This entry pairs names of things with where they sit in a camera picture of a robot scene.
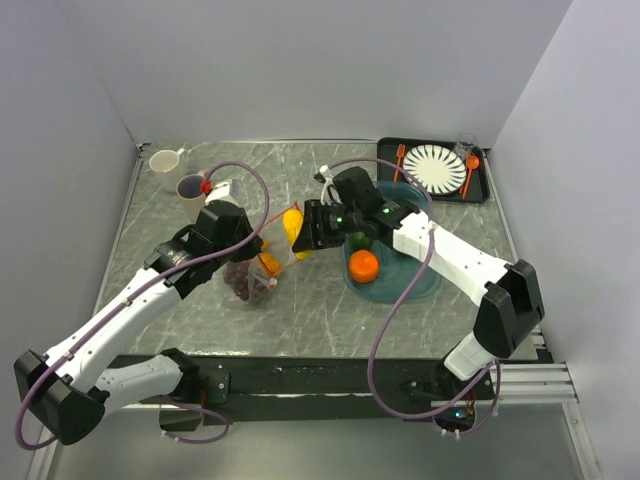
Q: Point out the white mug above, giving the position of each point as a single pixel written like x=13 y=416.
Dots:
x=169 y=168

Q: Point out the orange plastic fork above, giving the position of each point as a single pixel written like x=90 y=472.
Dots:
x=400 y=153

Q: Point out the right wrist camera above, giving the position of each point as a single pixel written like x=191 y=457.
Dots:
x=325 y=177

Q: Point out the striped white plate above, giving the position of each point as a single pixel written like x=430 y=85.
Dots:
x=438 y=169

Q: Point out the beige mug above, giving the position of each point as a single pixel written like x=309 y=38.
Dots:
x=192 y=191

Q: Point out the teal plastic tray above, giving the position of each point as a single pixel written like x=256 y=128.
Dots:
x=396 y=269

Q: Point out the green lime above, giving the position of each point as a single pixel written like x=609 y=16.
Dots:
x=360 y=241

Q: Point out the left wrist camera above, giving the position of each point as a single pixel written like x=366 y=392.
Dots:
x=223 y=191

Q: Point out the black base frame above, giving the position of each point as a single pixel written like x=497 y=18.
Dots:
x=254 y=389

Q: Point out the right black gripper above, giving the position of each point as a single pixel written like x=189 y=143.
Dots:
x=311 y=238

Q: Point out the purple grape bunch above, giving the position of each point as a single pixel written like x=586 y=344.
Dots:
x=248 y=280

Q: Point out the aluminium rail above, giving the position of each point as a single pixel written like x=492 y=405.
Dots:
x=528 y=384

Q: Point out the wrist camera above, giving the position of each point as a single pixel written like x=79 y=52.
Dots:
x=325 y=177
x=223 y=191

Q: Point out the clear zip top bag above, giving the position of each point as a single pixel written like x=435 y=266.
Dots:
x=273 y=232

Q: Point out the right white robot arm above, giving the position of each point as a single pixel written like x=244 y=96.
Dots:
x=507 y=295

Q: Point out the orange plastic spoon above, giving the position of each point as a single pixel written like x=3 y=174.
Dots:
x=472 y=163

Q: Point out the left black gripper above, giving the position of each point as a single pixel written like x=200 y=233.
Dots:
x=252 y=248

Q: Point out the clear drinking glass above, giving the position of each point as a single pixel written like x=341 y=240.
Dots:
x=464 y=145

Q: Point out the orange mandarin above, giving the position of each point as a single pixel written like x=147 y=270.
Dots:
x=363 y=266

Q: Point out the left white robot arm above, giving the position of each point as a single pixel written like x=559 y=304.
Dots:
x=72 y=387

